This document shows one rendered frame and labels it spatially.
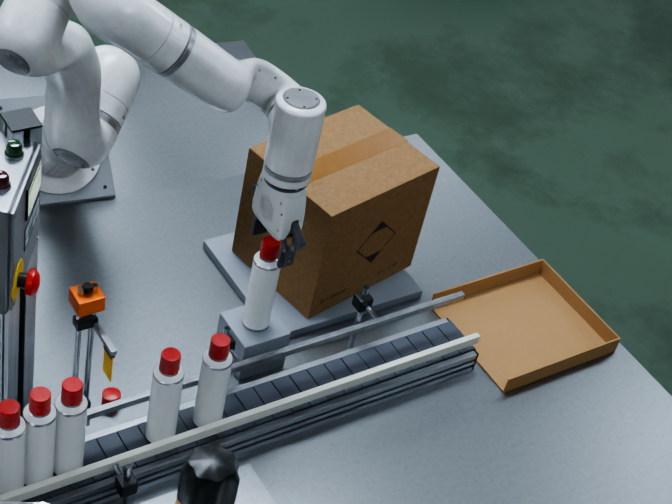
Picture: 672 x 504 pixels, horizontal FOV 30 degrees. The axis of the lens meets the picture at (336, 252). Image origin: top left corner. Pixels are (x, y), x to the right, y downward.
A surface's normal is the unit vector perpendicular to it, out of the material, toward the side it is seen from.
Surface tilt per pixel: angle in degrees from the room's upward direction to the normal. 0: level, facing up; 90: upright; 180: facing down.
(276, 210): 89
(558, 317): 0
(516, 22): 0
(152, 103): 0
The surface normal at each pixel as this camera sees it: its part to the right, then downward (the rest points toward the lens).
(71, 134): -0.20, 0.67
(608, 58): 0.18, -0.74
